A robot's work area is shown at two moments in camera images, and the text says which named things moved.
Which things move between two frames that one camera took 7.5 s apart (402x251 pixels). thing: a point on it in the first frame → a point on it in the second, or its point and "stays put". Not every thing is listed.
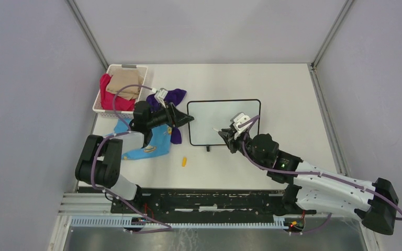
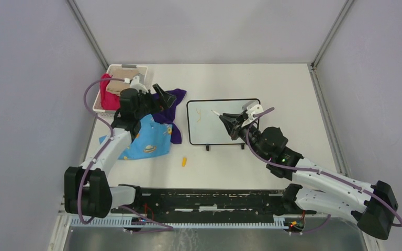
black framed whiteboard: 218,114 stays put
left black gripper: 175,117 → 158,105
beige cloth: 121,78 stays put
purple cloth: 172,95 stays put
